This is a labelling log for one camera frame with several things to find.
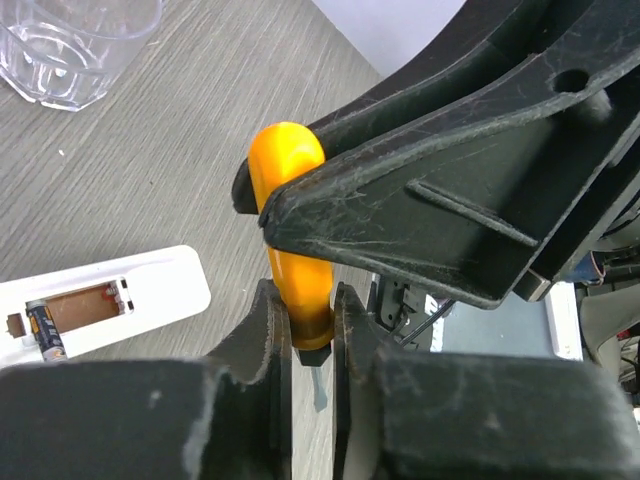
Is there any wide white remote control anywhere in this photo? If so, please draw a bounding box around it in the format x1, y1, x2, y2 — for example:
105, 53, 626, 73
1, 245, 211, 367

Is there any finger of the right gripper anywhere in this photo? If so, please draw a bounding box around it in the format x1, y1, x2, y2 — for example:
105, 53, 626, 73
274, 24, 639, 308
230, 0, 556, 214

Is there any clear plastic cup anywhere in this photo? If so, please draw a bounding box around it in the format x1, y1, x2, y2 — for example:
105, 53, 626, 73
1, 0, 163, 112

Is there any orange handled screwdriver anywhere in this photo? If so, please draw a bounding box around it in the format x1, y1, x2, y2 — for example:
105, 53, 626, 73
248, 121, 334, 412

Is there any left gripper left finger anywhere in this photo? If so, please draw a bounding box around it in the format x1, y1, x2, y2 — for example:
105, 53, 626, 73
1, 280, 292, 479

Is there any dark battery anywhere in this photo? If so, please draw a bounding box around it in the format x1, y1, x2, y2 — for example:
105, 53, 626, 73
26, 299, 67, 362

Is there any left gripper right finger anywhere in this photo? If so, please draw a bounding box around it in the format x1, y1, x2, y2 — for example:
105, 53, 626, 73
333, 284, 639, 479

